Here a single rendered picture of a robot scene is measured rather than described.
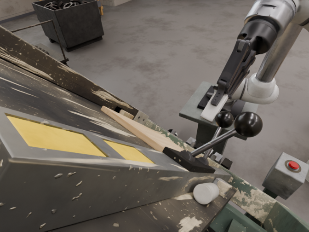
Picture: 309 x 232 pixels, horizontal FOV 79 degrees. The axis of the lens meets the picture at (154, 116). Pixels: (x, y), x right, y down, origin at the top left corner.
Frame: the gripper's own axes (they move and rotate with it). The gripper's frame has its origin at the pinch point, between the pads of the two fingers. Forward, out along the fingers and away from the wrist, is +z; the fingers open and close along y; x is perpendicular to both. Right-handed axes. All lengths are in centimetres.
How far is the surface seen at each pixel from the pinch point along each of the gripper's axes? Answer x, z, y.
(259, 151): 9, -20, -192
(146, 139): -15.1, 16.1, -8.4
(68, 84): -49, 15, 1
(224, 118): 3.6, 1.7, 1.8
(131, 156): 4.9, 13.1, 28.2
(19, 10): -791, -63, -199
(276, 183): 24, 5, -72
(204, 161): 4.7, 11.5, 1.2
